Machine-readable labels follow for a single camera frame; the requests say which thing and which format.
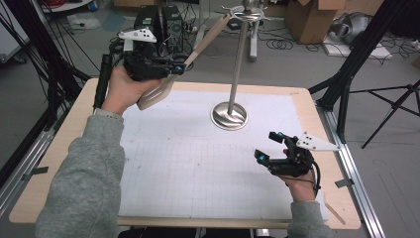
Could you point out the aluminium rail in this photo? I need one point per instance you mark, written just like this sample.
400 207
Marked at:
358 185
20 178

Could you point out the small black box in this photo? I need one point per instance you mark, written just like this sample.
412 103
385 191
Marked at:
235 23

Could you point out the large cardboard box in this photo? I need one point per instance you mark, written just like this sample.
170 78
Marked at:
310 20

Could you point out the metal hook stand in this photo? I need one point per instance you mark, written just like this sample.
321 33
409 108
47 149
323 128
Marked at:
236 82

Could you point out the black computer tower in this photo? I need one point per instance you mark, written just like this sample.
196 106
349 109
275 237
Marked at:
172 28
147 20

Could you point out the white power adapter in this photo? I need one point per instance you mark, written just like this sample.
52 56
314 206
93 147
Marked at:
128 46

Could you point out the black truss frame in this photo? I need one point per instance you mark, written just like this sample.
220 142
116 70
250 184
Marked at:
356 53
49 59

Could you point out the white grid mat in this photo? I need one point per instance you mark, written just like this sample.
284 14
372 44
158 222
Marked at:
198 165

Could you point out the person's right hand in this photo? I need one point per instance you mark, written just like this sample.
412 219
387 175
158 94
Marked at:
302 188

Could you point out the white foam board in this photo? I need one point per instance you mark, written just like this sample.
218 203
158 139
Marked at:
346 49

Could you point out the person's left hand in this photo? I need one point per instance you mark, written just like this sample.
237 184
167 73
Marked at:
124 91

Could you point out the black tripod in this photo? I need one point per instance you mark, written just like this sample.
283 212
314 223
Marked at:
393 105

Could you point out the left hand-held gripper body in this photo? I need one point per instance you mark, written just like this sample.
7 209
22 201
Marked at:
142 64

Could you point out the black metal clip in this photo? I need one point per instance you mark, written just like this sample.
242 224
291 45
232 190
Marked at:
343 182
36 172

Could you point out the grey bag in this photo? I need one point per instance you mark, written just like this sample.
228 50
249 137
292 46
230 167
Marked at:
351 26

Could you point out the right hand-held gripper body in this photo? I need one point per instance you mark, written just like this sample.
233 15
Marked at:
294 165

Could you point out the thin wooden stick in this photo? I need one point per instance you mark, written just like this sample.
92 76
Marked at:
334 212

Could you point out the beige slotted spatula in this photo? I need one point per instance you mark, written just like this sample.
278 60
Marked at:
211 34

